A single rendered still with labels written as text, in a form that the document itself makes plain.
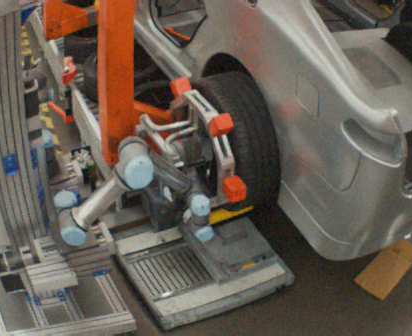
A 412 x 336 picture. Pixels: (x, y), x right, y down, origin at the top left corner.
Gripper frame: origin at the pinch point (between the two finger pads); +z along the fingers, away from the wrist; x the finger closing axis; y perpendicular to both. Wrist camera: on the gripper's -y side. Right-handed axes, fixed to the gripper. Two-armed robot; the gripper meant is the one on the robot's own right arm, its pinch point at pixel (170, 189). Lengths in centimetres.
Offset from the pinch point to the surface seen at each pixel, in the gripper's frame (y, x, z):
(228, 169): 8.2, -24.6, -7.8
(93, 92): -46, -13, 164
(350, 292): -83, -92, -52
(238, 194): 2.5, -23.9, -18.7
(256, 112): 29, -42, -1
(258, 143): 19.6, -38.0, -10.1
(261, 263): -68, -48, -8
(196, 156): 16.7, -11.5, -2.9
